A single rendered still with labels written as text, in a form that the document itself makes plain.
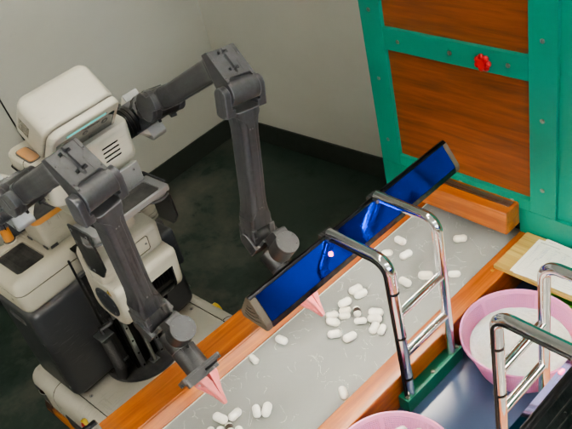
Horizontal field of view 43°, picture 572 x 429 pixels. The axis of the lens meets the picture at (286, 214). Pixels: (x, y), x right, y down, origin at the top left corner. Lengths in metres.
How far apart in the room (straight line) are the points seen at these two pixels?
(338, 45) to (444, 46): 1.53
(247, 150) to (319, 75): 1.89
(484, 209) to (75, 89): 1.06
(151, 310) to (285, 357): 0.37
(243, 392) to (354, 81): 1.92
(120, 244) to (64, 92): 0.51
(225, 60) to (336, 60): 1.81
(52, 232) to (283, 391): 0.94
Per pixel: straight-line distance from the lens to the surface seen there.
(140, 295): 1.55
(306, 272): 1.45
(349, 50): 3.27
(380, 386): 1.64
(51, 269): 2.27
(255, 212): 1.69
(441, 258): 1.54
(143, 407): 1.77
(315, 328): 1.82
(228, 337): 1.83
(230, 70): 1.61
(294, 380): 1.73
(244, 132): 1.58
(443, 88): 1.89
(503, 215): 1.89
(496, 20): 1.71
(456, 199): 1.96
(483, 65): 1.74
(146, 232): 2.08
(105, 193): 1.38
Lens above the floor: 2.04
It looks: 36 degrees down
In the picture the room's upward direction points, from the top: 15 degrees counter-clockwise
